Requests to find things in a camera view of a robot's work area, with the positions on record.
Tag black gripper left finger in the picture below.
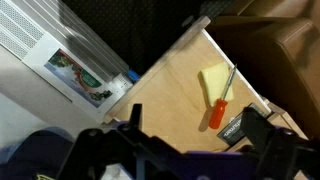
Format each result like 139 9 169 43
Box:
57 104 154 180

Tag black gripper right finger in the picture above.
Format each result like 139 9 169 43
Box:
240 107 320 180

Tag orange handled screwdriver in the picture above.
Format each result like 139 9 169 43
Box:
209 66 237 129

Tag yellow sticky notes pad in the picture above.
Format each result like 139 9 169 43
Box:
201 62 230 107

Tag black label card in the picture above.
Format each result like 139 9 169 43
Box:
217 103 268 146

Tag navy blue cap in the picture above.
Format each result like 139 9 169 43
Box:
0 127 74 180

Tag blue object on floor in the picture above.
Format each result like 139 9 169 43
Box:
128 69 140 82

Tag colourful sticker on radiator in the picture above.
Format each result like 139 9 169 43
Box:
45 49 113 108

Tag wooden pull-out desk shelf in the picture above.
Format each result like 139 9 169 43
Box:
102 15 273 154

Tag brown leather armchair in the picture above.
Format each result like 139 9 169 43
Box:
207 0 320 138

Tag white radiator heater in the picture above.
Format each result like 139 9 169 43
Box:
0 0 132 122

